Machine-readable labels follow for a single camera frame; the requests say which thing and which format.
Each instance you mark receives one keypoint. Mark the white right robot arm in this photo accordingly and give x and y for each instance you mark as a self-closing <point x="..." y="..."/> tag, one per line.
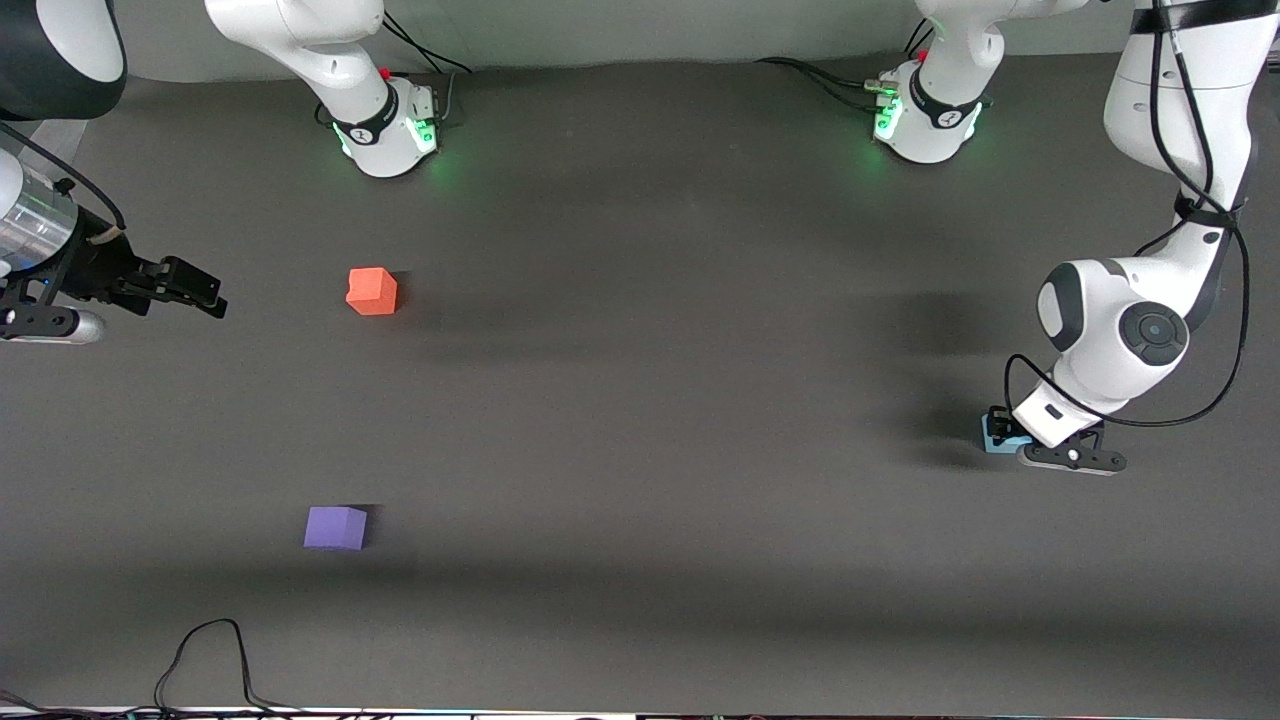
<point x="300" y="40"/>

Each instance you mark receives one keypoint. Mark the light blue foam block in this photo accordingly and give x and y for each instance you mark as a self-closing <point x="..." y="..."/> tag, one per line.
<point x="996" y="446"/>

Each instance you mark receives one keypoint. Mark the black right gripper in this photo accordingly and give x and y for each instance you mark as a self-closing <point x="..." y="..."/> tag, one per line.
<point x="97" y="268"/>

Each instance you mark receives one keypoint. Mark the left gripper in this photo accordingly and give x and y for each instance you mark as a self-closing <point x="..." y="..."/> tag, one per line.
<point x="1001" y="419"/>

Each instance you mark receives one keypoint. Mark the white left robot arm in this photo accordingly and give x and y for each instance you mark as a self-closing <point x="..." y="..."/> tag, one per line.
<point x="1110" y="320"/>

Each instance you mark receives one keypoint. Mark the orange foam block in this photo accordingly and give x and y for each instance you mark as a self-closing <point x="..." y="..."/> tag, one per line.
<point x="372" y="290"/>

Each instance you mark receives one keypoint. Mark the purple foam block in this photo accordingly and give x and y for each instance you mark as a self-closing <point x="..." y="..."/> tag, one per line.
<point x="335" y="527"/>

